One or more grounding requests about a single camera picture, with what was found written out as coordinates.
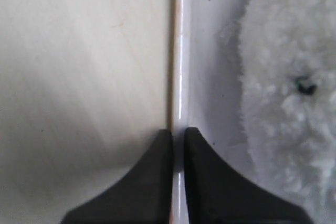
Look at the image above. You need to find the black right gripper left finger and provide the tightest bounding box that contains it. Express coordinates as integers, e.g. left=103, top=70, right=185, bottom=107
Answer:
left=61, top=129, right=174, bottom=223

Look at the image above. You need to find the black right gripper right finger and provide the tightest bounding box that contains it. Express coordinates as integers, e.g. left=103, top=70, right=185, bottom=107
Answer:
left=184, top=127, right=312, bottom=223

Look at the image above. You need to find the white plastic tray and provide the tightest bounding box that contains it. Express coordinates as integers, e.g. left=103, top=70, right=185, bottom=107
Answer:
left=170, top=0, right=254, bottom=223

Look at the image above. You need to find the white plush snowman toy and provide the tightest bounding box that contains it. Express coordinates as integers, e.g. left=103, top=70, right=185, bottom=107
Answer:
left=224, top=0, right=335, bottom=223

